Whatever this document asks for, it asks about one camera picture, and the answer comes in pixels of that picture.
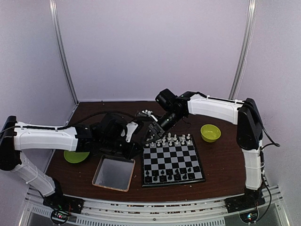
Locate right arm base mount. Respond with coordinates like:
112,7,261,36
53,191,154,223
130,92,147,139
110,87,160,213
225,195,266,224

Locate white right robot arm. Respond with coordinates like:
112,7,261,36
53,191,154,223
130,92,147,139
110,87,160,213
145,89,268,208

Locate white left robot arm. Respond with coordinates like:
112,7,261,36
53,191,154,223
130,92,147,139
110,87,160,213
0,111,143,209

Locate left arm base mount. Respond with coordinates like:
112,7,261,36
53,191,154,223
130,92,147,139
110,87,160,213
43,196,84,225

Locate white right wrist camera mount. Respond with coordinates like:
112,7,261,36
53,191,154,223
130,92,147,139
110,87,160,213
139,109,158,121

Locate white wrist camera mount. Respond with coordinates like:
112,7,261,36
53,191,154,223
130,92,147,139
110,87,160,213
121,122,138,143
139,109,158,121

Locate black and grey chessboard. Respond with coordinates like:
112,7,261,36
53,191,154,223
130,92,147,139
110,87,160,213
142,135,206,187

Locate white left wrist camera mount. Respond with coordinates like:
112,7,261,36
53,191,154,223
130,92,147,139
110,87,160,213
121,122,138,143

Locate right aluminium frame post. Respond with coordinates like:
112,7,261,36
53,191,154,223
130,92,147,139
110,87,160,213
229,0,258,100

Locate aluminium front rail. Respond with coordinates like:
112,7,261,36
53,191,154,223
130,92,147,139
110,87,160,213
18,196,290,226

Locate metal tray with wood rim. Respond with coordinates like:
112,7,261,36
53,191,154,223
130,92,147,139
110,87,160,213
92,155,135,192

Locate green plate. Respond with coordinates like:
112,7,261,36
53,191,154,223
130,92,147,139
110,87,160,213
63,151,90,164

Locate green bowl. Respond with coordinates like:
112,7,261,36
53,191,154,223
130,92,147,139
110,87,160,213
200,124,222,143

